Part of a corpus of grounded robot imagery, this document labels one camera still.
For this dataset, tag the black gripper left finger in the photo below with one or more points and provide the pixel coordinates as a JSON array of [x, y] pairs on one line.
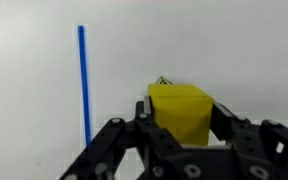
[[144, 126]]

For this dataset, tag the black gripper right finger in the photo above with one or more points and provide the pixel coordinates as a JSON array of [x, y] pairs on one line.
[[250, 140]]

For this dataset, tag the Rubik's cube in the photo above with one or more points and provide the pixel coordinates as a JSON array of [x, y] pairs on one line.
[[163, 81]]

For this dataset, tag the blue stick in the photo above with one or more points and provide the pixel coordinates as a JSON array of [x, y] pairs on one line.
[[84, 86]]

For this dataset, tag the yellow cube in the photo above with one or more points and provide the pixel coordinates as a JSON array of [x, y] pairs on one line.
[[182, 113]]

